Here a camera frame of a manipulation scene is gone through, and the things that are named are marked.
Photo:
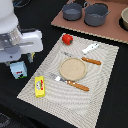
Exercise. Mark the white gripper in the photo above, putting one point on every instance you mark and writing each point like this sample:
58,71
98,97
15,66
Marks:
13,44

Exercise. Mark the blue milk carton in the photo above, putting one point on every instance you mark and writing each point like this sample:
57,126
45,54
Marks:
18,69

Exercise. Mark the yellow butter box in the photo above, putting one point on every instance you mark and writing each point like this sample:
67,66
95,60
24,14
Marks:
39,86

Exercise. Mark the red toy tomato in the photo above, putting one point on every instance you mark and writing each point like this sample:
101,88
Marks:
67,39

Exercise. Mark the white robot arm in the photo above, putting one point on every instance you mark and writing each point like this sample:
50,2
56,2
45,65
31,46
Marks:
8,19

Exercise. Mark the round wooden plate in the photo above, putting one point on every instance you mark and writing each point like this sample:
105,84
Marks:
72,69

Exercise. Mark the small grey pot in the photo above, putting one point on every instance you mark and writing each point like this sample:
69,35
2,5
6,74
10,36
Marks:
72,11

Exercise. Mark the beige woven placemat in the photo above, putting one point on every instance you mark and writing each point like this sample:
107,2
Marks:
75,106

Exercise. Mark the large grey pot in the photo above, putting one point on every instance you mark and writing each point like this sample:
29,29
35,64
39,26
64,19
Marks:
95,14

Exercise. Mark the pink brown mat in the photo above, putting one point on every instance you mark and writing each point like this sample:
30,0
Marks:
110,29

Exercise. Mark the beige bowl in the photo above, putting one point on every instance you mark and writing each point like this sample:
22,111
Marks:
124,16

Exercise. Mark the wooden handled fork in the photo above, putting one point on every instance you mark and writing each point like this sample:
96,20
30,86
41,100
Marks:
74,84

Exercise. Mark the wooden handled knife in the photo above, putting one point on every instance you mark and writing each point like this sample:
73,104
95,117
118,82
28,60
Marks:
83,58

